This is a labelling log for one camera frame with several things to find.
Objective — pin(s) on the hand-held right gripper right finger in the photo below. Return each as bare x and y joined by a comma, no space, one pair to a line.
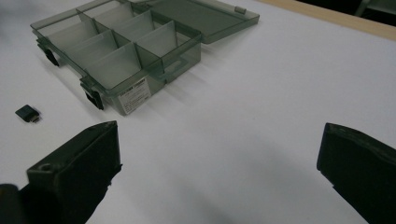
364,171

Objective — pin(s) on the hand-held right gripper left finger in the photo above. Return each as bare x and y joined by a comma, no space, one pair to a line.
77,174

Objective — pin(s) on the translucent grey compartment box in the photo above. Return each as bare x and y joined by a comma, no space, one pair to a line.
130,53

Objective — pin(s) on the small black adapter plug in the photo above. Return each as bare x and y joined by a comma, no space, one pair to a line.
27,113

